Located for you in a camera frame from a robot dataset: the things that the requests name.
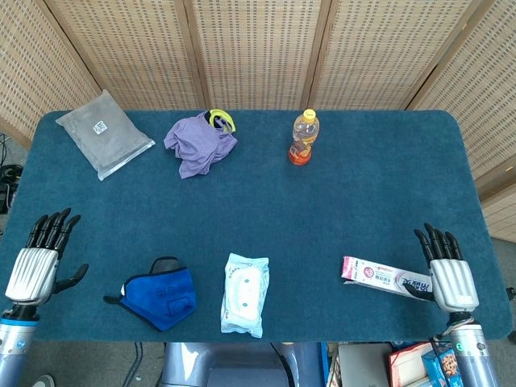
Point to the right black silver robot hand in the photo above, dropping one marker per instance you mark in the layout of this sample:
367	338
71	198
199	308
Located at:
453	282

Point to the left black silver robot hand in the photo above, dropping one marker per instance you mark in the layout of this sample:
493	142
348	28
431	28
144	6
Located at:
32	274

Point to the white pink toothpaste box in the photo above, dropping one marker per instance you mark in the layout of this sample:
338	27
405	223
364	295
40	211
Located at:
379	274

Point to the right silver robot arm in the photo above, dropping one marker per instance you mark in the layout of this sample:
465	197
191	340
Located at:
471	354

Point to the red edged white box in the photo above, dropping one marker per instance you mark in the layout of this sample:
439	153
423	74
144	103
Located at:
405	367

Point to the grey laptop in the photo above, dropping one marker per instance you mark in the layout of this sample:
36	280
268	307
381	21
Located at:
360	363

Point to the blue cloth with black trim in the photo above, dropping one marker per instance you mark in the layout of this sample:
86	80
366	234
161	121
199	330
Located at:
165	294

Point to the grey cloth in clear bag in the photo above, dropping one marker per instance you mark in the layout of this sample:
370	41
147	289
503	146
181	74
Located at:
105	133

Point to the light blue wet wipes pack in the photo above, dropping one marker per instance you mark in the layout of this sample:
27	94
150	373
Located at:
246	294

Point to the crumpled purple cloth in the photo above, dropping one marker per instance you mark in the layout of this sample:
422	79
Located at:
197	145

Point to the orange drink bottle yellow cap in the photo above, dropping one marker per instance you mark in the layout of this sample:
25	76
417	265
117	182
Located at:
305	133

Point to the grey robot torso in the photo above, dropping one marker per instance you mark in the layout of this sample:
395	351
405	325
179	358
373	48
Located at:
234	367

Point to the woven folding screen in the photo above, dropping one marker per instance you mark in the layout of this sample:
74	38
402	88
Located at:
258	48

